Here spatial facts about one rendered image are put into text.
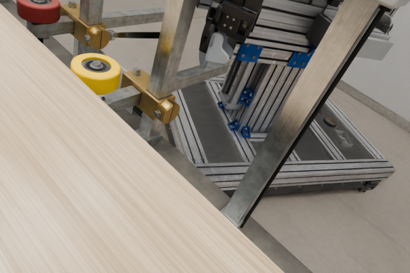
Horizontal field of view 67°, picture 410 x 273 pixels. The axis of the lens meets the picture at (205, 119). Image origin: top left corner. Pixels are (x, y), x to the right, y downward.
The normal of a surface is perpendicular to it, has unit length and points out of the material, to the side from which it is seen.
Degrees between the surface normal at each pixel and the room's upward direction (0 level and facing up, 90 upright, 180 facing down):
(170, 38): 90
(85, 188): 0
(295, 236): 0
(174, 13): 90
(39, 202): 0
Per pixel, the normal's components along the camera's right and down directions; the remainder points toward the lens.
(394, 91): -0.65, 0.30
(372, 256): 0.29, -0.75
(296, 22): 0.28, 0.66
